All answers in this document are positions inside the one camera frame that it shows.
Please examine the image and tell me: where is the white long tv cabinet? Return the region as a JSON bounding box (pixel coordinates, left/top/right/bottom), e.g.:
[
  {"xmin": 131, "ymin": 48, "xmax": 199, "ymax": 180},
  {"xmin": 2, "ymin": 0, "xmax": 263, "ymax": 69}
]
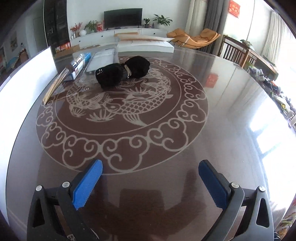
[{"xmin": 70, "ymin": 28, "xmax": 170, "ymax": 48}]

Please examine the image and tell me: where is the green potted plant right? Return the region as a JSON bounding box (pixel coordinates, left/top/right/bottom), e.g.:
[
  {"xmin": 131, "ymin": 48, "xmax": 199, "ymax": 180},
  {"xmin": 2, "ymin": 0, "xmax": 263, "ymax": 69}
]
[{"xmin": 152, "ymin": 14, "xmax": 173, "ymax": 30}]

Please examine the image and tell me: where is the large white cardboard box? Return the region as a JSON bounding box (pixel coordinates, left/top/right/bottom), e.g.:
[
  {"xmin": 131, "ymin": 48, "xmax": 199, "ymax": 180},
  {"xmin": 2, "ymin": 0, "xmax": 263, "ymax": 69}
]
[{"xmin": 1, "ymin": 47, "xmax": 57, "ymax": 222}]

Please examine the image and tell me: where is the red wall poster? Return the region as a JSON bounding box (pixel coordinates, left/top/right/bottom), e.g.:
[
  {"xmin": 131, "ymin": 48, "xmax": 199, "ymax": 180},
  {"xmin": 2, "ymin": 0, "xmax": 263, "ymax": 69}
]
[{"xmin": 228, "ymin": 0, "xmax": 240, "ymax": 18}]

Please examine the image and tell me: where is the small dark potted plant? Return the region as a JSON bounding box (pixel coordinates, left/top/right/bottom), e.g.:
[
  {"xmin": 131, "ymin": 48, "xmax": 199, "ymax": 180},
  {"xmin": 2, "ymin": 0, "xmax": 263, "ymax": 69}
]
[{"xmin": 144, "ymin": 18, "xmax": 150, "ymax": 28}]

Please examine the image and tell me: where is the dark wooden chair right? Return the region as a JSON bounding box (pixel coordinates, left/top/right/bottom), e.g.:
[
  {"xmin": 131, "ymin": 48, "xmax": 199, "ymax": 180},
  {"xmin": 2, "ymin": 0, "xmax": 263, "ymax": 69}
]
[{"xmin": 219, "ymin": 35, "xmax": 250, "ymax": 68}]

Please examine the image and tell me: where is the cluttered wooden side table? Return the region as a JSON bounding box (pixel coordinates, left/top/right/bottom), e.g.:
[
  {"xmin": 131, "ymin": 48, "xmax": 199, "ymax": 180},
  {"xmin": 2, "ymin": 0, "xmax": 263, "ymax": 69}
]
[{"xmin": 241, "ymin": 40, "xmax": 295, "ymax": 129}]

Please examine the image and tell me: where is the black flat screen television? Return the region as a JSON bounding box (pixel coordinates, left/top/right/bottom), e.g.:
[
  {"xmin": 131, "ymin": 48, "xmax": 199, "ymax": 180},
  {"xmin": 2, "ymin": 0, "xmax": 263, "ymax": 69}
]
[{"xmin": 104, "ymin": 9, "xmax": 142, "ymax": 29}]

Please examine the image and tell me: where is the brown cardboard box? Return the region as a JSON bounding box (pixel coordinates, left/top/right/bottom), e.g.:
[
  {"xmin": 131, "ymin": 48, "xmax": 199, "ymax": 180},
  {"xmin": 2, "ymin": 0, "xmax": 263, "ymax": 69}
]
[{"xmin": 54, "ymin": 45, "xmax": 80, "ymax": 59}]

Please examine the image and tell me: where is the black display cabinet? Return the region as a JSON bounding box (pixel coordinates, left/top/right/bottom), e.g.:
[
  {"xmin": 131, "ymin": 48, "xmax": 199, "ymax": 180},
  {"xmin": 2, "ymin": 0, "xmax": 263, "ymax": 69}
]
[{"xmin": 43, "ymin": 0, "xmax": 70, "ymax": 55}]

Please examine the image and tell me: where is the blue white carton box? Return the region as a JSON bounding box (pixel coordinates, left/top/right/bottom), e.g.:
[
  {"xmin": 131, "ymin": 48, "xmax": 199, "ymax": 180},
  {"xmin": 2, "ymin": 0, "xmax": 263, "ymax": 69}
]
[{"xmin": 64, "ymin": 52, "xmax": 91, "ymax": 82}]

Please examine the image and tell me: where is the black cloth bundle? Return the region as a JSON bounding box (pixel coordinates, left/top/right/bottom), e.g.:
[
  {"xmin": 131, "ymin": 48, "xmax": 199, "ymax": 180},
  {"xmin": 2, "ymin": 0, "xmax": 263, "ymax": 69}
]
[{"xmin": 95, "ymin": 56, "xmax": 150, "ymax": 89}]

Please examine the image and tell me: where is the green potted plant left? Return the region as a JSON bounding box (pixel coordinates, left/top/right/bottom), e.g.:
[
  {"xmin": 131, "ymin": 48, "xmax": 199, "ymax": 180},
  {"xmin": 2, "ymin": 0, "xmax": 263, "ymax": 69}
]
[{"xmin": 84, "ymin": 20, "xmax": 98, "ymax": 33}]

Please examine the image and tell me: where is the red flower vase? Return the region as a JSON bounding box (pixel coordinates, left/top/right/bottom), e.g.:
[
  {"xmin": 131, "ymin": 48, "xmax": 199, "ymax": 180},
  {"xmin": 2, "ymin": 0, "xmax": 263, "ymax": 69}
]
[{"xmin": 70, "ymin": 22, "xmax": 82, "ymax": 38}]

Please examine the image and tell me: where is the white orange flat box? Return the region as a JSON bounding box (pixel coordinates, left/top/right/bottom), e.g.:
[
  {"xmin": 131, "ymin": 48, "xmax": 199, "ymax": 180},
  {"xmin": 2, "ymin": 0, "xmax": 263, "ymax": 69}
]
[{"xmin": 117, "ymin": 34, "xmax": 174, "ymax": 53}]

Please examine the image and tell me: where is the wooden stick pack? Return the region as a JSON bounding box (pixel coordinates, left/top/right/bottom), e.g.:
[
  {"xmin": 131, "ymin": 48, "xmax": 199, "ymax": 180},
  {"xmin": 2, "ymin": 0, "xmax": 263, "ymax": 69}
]
[{"xmin": 43, "ymin": 68, "xmax": 70, "ymax": 105}]

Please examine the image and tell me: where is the green potted plant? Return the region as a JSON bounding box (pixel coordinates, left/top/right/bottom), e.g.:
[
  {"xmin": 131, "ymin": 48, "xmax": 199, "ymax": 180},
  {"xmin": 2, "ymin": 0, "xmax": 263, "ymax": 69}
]
[
  {"xmin": 84, "ymin": 20, "xmax": 98, "ymax": 33},
  {"xmin": 152, "ymin": 14, "xmax": 173, "ymax": 30}
]

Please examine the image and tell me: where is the clear plastic packaged item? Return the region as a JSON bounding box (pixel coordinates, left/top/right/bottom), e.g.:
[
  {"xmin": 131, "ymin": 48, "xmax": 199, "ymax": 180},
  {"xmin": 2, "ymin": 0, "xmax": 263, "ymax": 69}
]
[{"xmin": 84, "ymin": 48, "xmax": 119, "ymax": 74}]

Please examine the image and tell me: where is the orange lounge chair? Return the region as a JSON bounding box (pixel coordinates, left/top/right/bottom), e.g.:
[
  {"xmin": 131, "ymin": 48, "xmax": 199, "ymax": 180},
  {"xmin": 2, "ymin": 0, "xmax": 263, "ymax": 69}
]
[{"xmin": 166, "ymin": 29, "xmax": 220, "ymax": 49}]

